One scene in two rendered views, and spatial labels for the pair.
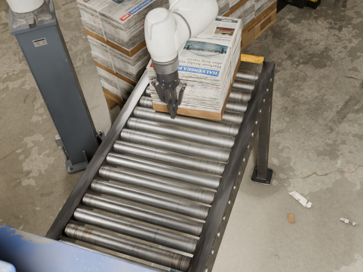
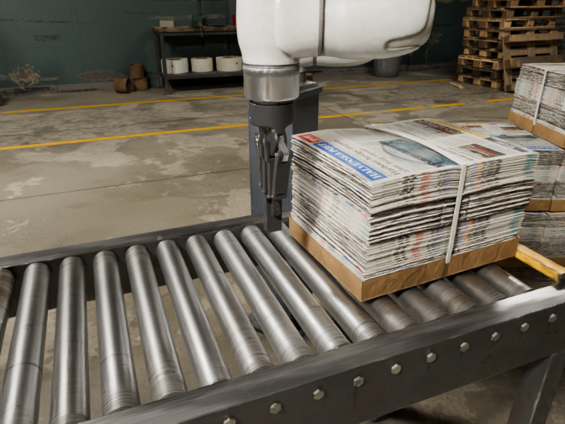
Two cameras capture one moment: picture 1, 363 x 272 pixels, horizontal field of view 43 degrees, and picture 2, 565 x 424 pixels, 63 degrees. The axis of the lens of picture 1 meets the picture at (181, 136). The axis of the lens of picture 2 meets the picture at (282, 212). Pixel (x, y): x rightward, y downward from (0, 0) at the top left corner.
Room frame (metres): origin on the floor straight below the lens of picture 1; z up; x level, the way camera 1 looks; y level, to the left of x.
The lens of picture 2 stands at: (0.65, -0.50, 1.28)
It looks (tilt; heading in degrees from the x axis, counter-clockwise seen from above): 25 degrees down; 42
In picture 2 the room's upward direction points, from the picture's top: straight up
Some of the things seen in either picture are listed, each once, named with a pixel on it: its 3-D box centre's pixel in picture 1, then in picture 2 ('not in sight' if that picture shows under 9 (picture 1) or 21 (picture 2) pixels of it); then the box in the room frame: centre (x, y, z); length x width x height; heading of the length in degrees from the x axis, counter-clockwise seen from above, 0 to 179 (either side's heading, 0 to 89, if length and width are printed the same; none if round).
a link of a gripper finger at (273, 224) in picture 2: (174, 110); (273, 214); (1.20, 0.01, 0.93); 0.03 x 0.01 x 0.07; 154
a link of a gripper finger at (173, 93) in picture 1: (173, 93); (275, 168); (1.20, 0.01, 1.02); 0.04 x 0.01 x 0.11; 154
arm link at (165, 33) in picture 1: (164, 32); (279, 8); (1.21, 0.01, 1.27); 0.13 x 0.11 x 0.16; 128
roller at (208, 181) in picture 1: (162, 170); (187, 305); (1.05, 0.09, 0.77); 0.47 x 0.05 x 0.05; 64
